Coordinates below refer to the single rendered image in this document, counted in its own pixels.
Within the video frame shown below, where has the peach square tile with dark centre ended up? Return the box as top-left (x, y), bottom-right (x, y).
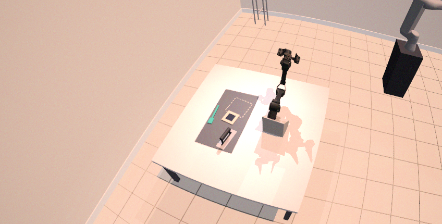
top-left (222, 111), bottom-right (240, 125)

